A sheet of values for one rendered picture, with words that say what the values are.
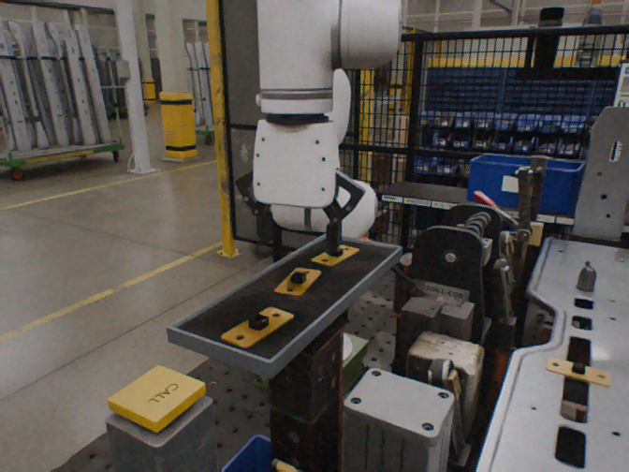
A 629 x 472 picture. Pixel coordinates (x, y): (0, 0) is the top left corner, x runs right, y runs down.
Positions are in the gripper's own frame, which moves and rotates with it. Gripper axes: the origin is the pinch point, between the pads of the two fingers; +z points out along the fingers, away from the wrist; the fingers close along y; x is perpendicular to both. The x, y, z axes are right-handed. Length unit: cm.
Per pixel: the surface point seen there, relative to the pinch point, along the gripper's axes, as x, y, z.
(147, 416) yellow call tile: -28.4, -2.3, 6.1
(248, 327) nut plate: -13.2, -0.8, 5.8
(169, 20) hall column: 636, -457, -94
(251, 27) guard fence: 264, -135, -48
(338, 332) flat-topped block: 2.0, 5.0, 13.8
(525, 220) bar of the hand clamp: 64, 32, 12
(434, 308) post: 10.8, 17.1, 12.2
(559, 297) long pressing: 44, 39, 22
